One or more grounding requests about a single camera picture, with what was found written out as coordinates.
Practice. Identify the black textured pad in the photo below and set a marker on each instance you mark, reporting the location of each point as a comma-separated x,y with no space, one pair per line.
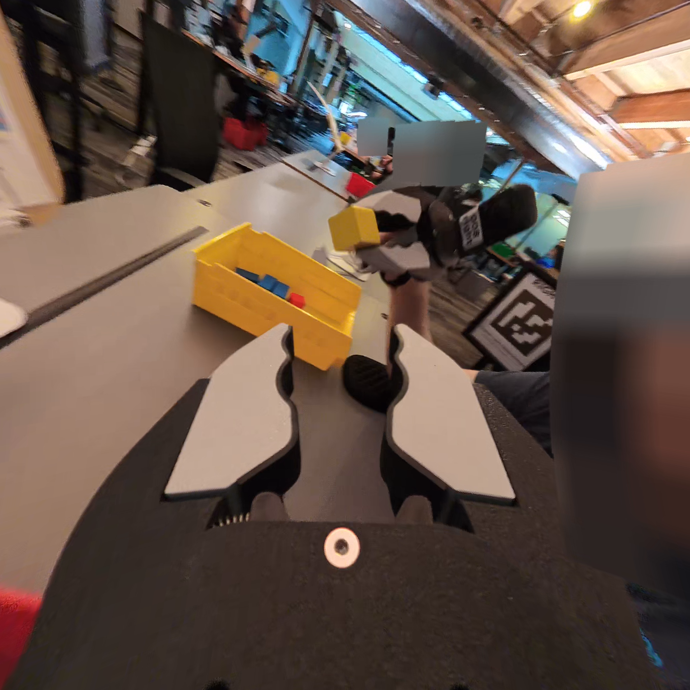
369,380

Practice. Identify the red plastic bin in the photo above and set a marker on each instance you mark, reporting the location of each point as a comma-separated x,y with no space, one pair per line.
358,185
16,630

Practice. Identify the framed black white marker sign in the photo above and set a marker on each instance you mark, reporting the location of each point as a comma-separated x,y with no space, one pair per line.
517,323

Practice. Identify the white curved board stand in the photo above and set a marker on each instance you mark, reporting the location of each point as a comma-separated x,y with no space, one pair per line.
331,124

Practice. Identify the person's right forearm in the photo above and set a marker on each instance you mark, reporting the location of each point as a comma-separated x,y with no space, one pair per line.
412,307

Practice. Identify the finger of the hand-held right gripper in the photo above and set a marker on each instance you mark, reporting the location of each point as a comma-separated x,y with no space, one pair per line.
399,261
401,202

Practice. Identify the yellow plastic bin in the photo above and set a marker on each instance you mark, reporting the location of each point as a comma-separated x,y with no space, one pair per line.
323,334

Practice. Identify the yellow wooden cube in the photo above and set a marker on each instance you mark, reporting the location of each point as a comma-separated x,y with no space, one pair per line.
353,229

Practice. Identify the instruction sheet on stand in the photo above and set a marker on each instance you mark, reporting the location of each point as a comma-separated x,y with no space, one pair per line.
46,135

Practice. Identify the red cube block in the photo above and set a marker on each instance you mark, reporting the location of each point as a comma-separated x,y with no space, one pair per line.
296,301

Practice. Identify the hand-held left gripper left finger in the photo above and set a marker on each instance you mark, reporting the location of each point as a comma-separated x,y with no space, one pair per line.
242,426

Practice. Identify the ceiling projector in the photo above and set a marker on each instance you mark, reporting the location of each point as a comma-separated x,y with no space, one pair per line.
434,89

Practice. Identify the black tilted board stand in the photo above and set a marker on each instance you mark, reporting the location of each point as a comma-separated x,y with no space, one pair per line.
345,264

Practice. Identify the blue wooden cuboid block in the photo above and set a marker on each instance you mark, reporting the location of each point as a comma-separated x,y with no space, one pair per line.
281,291

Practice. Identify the red storage tote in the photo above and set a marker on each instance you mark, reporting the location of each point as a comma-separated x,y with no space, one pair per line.
237,135
259,132

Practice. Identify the large blue wooden block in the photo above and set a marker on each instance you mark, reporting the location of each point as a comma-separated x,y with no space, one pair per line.
268,281

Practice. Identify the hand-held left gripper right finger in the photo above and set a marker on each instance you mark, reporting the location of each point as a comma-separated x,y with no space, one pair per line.
447,431

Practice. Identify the black office chair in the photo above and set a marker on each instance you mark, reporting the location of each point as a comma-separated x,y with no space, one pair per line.
178,97

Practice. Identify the round ceiling lamp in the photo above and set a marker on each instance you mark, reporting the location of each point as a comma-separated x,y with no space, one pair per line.
581,8

